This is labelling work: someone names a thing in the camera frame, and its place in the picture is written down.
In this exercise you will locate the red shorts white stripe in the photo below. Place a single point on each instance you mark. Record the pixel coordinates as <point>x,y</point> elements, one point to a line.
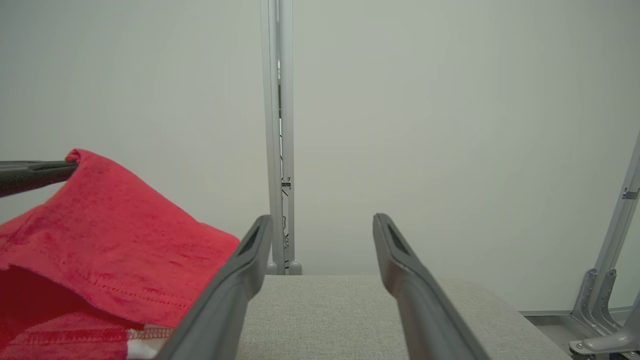
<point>115,240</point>

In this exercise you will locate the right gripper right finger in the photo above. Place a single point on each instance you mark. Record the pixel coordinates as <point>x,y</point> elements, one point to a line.
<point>425,310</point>

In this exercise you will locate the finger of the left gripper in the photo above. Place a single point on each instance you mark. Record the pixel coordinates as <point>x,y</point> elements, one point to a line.
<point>30,177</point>

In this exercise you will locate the grey partition post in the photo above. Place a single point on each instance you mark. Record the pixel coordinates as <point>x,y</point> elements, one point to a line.
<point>274,125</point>

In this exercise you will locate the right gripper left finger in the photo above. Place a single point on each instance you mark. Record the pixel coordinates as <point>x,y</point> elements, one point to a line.
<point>220,310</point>

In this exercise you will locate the grey metal bracket frame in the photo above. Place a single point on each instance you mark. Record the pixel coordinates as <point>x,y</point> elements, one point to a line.
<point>607,260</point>

